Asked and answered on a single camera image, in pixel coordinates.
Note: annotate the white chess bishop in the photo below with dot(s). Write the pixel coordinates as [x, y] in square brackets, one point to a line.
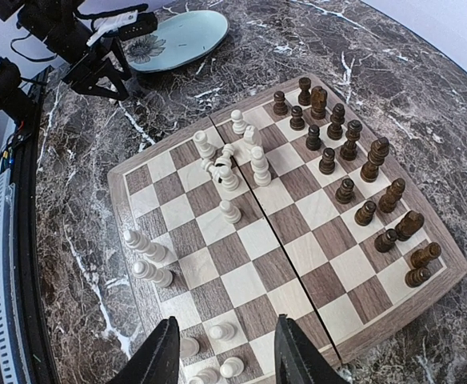
[142, 269]

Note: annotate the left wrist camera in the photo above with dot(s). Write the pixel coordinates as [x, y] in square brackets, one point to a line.
[126, 26]

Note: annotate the white cable duct strip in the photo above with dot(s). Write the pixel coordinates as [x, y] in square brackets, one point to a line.
[12, 357]

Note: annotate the teal ceramic flower plate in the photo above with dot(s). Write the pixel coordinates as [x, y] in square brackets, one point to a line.
[177, 41]

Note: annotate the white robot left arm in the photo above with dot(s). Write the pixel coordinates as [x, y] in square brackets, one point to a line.
[54, 24]

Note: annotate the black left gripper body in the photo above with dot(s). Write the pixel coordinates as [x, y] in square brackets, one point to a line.
[101, 71]

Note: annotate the wooden chess board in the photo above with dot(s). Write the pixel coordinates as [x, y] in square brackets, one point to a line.
[352, 262]

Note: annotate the white chess king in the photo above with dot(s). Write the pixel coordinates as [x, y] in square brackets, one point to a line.
[150, 250]

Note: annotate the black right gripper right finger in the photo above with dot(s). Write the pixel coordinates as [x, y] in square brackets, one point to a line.
[296, 359]

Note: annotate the white pawn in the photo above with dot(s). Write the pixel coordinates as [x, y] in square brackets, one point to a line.
[230, 212]
[222, 332]

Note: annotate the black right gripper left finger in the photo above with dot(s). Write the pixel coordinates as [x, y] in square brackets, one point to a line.
[158, 358]

